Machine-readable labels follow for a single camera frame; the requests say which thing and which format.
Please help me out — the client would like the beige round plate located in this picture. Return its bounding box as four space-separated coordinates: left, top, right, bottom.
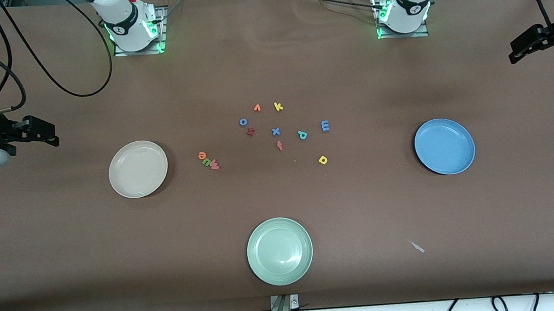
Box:
106 138 171 201

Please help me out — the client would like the brown table cover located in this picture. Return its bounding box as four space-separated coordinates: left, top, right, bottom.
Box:
0 0 554 311

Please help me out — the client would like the blue round plate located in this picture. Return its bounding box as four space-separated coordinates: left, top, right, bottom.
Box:
413 115 478 178

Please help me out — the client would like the pale green round plate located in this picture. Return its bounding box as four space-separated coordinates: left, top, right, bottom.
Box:
244 215 316 289

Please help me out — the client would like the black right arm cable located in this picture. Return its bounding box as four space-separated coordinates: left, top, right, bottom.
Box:
0 0 117 114

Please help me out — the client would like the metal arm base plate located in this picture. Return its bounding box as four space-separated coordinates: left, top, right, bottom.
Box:
374 0 430 42
110 5 171 58

